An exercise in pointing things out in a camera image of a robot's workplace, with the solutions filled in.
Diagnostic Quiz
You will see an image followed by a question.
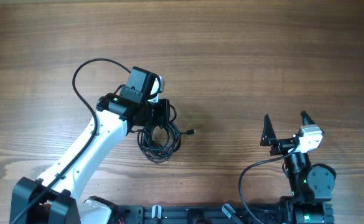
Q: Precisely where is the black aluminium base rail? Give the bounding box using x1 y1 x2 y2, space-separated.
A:
116 203 335 224

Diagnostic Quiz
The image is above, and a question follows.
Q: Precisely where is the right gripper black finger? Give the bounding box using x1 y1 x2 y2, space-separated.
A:
260 114 277 146
301 110 315 126

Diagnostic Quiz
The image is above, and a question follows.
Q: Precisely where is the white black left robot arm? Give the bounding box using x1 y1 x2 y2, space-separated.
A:
10 67 169 223

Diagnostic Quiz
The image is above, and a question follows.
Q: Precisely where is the black right camera cable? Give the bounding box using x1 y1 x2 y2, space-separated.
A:
238 136 301 224

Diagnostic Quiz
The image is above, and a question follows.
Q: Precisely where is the black camera cable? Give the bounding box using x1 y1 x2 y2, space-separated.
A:
10 58 132 224
238 136 301 224

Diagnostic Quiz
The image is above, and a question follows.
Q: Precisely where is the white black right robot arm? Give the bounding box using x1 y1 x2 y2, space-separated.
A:
260 111 337 224

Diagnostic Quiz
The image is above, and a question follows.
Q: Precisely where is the black left camera cable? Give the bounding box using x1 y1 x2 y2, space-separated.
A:
10 58 132 224

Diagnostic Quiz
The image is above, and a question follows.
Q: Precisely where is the black thick USB cable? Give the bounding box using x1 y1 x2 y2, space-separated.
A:
136 104 182 164

